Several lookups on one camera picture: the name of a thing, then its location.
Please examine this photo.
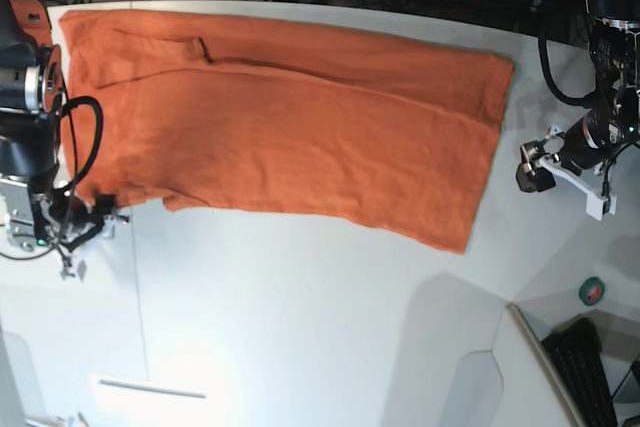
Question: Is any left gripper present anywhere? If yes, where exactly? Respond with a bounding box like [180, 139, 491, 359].
[516, 96, 639, 221]

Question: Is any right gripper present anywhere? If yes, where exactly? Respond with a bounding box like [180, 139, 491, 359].
[1, 174, 130, 281]

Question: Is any orange t-shirt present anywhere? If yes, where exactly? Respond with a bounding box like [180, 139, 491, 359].
[59, 9, 514, 254]

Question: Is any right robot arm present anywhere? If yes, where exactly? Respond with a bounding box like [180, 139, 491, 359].
[1, 0, 129, 280]

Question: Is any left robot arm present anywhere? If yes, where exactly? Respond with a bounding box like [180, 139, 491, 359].
[516, 0, 639, 220]

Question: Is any green tape roll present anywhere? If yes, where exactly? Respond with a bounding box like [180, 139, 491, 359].
[578, 277, 606, 307]

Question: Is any black keyboard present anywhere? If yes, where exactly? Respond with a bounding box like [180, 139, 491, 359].
[542, 317, 618, 427]

